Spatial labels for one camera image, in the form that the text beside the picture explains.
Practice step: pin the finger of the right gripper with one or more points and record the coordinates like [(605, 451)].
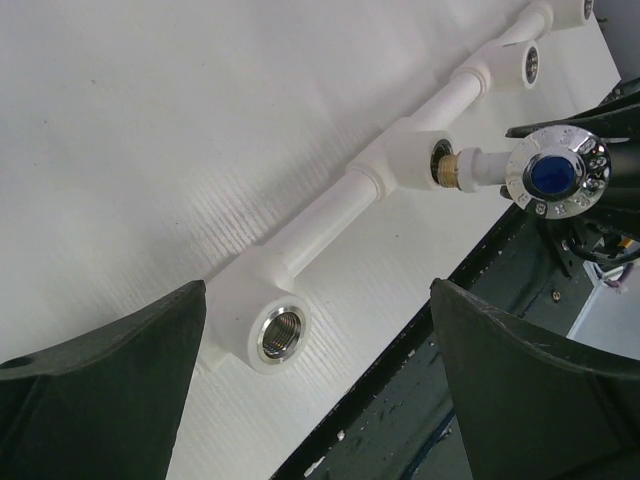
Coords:
[(616, 117)]

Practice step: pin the white PVC pipe frame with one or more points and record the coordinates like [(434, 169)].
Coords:
[(253, 313)]

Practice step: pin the white faucet with chrome knob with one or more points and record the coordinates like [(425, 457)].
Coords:
[(554, 173)]

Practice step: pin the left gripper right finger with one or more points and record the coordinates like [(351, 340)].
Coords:
[(532, 404)]

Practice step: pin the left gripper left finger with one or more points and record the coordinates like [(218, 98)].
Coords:
[(106, 404)]

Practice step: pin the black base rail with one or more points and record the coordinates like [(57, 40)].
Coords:
[(386, 426)]

